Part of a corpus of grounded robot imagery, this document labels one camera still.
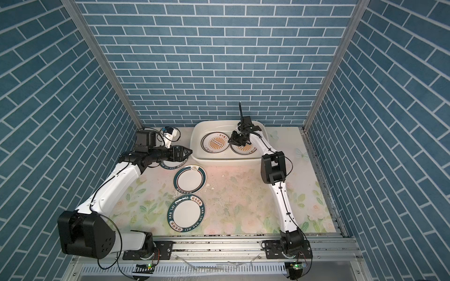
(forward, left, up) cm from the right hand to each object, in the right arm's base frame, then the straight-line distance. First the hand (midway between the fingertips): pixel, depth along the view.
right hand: (228, 139), depth 108 cm
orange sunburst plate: (+1, +9, -4) cm, 10 cm away
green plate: (-45, +15, -3) cm, 48 cm away
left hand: (-24, +17, +18) cm, 34 cm away
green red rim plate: (-27, +19, -4) cm, 33 cm away
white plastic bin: (-9, 0, -8) cm, 12 cm away
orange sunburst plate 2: (-4, -10, -5) cm, 12 cm away
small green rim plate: (-20, +30, -3) cm, 36 cm away
